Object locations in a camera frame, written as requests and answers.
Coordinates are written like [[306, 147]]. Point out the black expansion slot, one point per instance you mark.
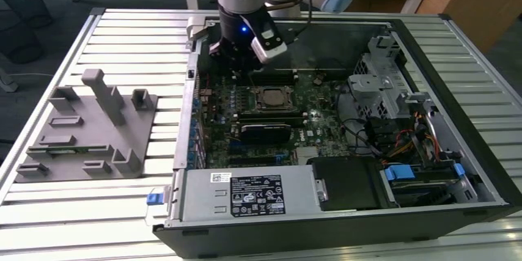
[[252, 160], [260, 147]]

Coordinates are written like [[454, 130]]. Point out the silver drive cage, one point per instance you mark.
[[368, 85]]

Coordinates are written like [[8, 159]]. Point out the small silver heatsink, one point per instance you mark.
[[306, 154]]

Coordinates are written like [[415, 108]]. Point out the black mesh wastebasket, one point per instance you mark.
[[28, 13]]

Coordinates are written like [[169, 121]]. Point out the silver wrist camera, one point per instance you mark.
[[268, 50]]

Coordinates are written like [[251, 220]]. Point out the grey case latch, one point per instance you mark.
[[195, 27]]

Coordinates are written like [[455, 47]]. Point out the white table leg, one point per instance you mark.
[[8, 77]]

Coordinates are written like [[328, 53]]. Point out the silver CPU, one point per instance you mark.
[[274, 97]]

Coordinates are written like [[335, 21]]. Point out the black PC case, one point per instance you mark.
[[286, 242]]

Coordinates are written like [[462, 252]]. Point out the green RAM stick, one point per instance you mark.
[[83, 150]]

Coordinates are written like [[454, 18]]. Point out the blue release latch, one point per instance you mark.
[[153, 199]]

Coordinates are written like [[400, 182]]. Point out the silver power supply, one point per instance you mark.
[[203, 200]]

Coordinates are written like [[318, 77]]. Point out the grey parts rack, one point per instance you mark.
[[97, 138]]

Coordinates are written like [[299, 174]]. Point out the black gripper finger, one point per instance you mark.
[[248, 62], [220, 50]]

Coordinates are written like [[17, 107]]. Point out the hard disk in blue carrier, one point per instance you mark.
[[396, 174]]

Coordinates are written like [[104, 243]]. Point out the wooden cabinet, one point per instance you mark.
[[488, 4]]

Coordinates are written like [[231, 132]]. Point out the black graphics card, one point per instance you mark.
[[264, 134]]

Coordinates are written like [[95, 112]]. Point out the black RAM slot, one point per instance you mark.
[[268, 122], [276, 81], [276, 74], [268, 115]]

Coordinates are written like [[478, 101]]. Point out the CPU socket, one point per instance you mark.
[[257, 109]]

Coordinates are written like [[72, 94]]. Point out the black plastic shroud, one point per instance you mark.
[[350, 181]]

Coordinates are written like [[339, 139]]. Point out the blue plastic clip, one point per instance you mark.
[[458, 170]]

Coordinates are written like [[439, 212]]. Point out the green motherboard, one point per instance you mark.
[[326, 126]]

